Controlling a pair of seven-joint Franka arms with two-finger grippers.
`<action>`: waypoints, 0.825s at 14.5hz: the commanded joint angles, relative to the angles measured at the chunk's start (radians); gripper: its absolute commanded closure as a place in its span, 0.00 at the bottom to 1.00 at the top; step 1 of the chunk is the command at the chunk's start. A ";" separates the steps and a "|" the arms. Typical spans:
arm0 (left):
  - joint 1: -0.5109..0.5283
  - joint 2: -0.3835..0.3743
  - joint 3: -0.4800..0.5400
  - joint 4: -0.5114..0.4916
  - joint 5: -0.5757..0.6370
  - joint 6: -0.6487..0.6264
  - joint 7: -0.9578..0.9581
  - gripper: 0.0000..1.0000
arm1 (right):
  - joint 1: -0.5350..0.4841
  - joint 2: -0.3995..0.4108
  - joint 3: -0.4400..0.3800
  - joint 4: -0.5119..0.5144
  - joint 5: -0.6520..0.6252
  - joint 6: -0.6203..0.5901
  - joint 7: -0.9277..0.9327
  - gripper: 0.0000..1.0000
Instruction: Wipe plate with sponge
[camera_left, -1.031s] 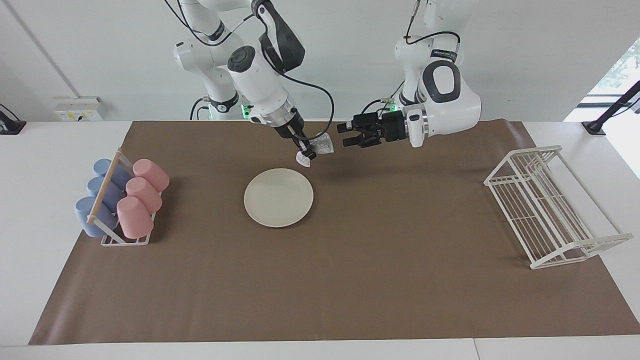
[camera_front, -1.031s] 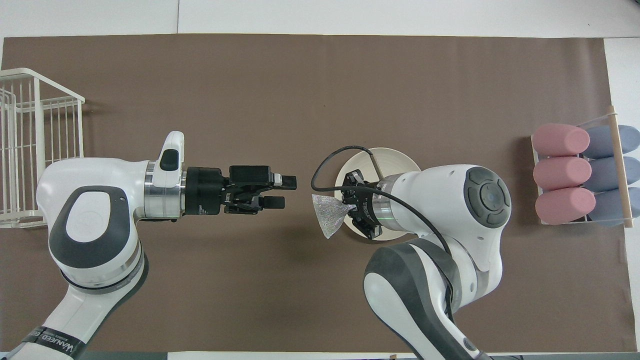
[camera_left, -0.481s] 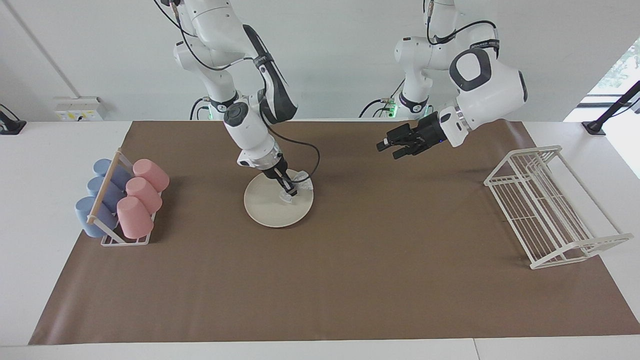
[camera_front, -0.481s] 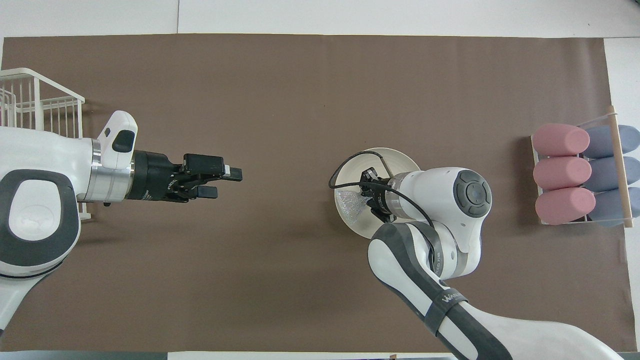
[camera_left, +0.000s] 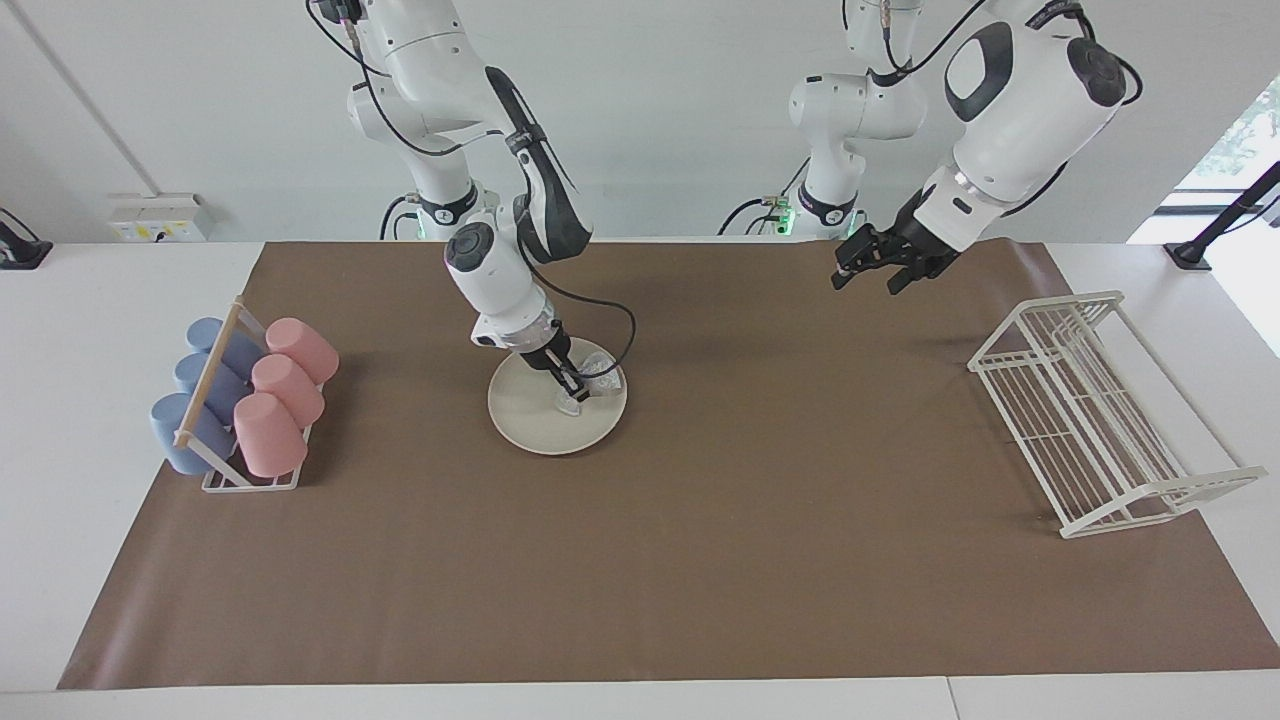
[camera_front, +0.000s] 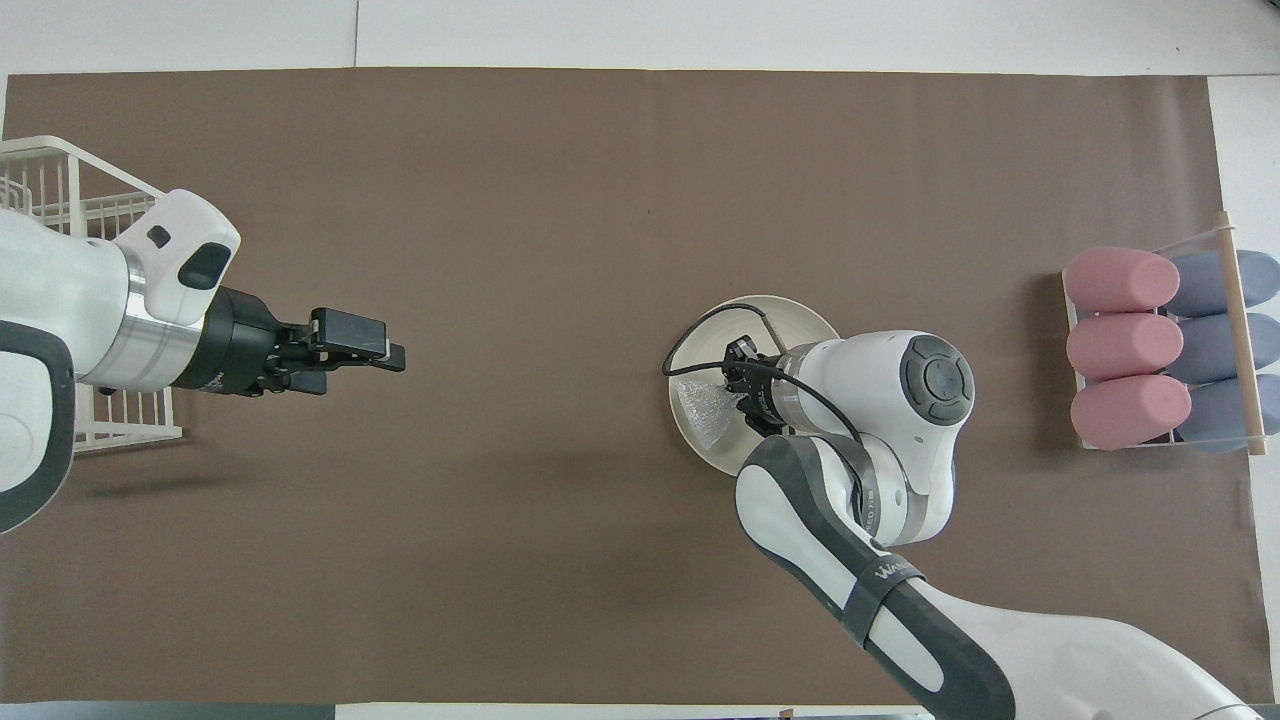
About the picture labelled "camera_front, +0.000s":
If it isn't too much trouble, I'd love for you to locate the clear glass cup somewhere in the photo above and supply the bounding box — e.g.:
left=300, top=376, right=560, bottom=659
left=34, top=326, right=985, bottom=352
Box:
left=675, top=378, right=747, bottom=452

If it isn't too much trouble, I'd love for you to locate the brown paper table mat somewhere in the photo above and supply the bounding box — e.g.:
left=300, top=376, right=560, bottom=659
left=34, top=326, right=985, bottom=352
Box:
left=0, top=67, right=1261, bottom=705

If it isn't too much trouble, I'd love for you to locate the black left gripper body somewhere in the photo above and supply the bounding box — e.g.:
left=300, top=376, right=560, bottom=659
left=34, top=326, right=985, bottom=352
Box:
left=175, top=288, right=315, bottom=398

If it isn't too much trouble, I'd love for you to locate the white wire dish rack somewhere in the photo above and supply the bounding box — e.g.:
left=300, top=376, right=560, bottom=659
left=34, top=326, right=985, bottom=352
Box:
left=0, top=135, right=184, bottom=454

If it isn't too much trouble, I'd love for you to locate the pink plastic cup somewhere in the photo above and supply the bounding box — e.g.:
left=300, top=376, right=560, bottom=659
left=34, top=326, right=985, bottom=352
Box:
left=1070, top=375, right=1193, bottom=451
left=1063, top=247, right=1182, bottom=314
left=1066, top=313, right=1185, bottom=382

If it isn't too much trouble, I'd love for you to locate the blue plastic cup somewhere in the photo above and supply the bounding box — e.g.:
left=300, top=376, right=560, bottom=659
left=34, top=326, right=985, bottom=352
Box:
left=1180, top=312, right=1280, bottom=384
left=1170, top=249, right=1280, bottom=318
left=1185, top=375, right=1280, bottom=454

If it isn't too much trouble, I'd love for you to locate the round white plate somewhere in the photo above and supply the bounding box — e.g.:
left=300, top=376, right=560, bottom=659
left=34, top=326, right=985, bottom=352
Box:
left=668, top=295, right=844, bottom=480

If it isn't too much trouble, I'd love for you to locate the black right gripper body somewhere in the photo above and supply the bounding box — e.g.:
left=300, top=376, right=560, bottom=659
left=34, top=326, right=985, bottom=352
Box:
left=734, top=345, right=783, bottom=437

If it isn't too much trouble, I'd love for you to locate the white cup holder rack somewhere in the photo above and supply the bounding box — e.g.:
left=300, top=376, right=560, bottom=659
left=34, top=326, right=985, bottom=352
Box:
left=1060, top=210, right=1271, bottom=458

